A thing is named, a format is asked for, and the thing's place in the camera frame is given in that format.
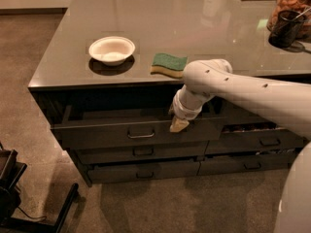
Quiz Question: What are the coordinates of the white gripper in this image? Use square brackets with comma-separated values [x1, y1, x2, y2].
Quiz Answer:
[169, 85, 213, 133]

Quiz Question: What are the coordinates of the dark drawer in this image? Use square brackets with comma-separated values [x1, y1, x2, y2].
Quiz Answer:
[52, 106, 225, 150]
[87, 159, 200, 183]
[221, 100, 266, 124]
[77, 142, 208, 164]
[198, 153, 295, 176]
[206, 129, 304, 154]

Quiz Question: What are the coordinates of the black chair frame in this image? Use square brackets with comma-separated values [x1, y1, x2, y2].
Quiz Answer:
[0, 143, 79, 233]

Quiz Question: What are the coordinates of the white paper bowl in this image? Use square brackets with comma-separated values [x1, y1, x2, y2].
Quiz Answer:
[88, 36, 135, 66]

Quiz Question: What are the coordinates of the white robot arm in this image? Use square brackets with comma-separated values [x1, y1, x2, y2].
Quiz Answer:
[170, 59, 311, 233]

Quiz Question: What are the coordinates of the glass jar of snacks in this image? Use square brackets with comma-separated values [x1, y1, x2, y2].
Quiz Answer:
[267, 0, 311, 39]

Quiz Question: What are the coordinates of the dark counter cabinet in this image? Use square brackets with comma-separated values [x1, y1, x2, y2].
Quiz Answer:
[29, 0, 311, 184]

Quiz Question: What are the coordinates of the green and yellow sponge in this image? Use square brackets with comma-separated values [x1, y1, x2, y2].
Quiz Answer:
[150, 53, 188, 79]

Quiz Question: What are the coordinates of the black mesh cup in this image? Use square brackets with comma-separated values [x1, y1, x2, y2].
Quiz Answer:
[268, 11, 306, 49]

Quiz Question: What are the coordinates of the black cable on floor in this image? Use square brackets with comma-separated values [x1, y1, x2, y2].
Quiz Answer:
[17, 205, 48, 221]

